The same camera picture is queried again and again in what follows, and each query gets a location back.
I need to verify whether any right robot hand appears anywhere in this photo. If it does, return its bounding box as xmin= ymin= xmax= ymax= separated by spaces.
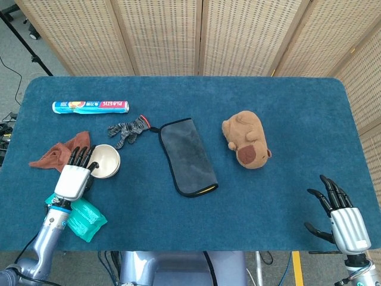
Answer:
xmin=304 ymin=175 xmax=372 ymax=256

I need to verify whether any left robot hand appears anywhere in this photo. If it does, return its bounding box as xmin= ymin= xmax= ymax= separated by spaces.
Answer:
xmin=54 ymin=145 xmax=100 ymax=201

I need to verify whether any cream plastic bowl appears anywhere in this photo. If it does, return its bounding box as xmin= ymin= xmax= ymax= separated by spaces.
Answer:
xmin=88 ymin=144 xmax=121 ymax=177
xmin=92 ymin=148 xmax=122 ymax=179

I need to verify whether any rust brown cloth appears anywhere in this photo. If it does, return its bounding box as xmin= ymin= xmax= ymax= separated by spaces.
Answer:
xmin=29 ymin=130 xmax=92 ymax=173

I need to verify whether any teal wet wipes pack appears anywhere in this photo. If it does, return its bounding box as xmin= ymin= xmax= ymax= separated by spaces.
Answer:
xmin=45 ymin=192 xmax=108 ymax=243

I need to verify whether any blue plastic wrap box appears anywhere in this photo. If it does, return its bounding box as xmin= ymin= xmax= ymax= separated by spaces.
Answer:
xmin=52 ymin=100 xmax=130 ymax=115

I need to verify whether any grey striped knit glove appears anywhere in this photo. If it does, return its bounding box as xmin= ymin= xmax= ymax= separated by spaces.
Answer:
xmin=107 ymin=114 xmax=150 ymax=150

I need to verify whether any grey microfiber towel yellow inside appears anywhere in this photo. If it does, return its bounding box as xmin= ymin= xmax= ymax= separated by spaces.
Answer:
xmin=149 ymin=117 xmax=219 ymax=198

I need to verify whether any blue fabric table cover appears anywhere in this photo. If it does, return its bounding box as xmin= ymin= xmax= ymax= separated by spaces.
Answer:
xmin=0 ymin=76 xmax=375 ymax=253

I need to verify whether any brown capybara plush toy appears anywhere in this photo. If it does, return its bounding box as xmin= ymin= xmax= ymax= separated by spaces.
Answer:
xmin=221 ymin=110 xmax=272 ymax=170

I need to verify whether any silver robot torso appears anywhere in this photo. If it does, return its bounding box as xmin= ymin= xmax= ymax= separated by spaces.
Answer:
xmin=118 ymin=251 xmax=248 ymax=286

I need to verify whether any black stand pole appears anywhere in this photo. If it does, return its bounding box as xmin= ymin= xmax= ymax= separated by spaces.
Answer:
xmin=0 ymin=8 xmax=54 ymax=77

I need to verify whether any wicker folding screen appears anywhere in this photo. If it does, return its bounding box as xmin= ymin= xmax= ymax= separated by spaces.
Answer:
xmin=14 ymin=0 xmax=381 ymax=266

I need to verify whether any blue cable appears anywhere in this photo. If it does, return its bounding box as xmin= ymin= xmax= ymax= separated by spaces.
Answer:
xmin=279 ymin=251 xmax=294 ymax=286

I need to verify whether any black equipment with cables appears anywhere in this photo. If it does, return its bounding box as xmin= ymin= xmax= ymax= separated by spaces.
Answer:
xmin=0 ymin=112 xmax=14 ymax=167

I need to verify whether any thin black floor cable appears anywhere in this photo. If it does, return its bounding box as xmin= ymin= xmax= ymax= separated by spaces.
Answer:
xmin=0 ymin=56 xmax=23 ymax=107

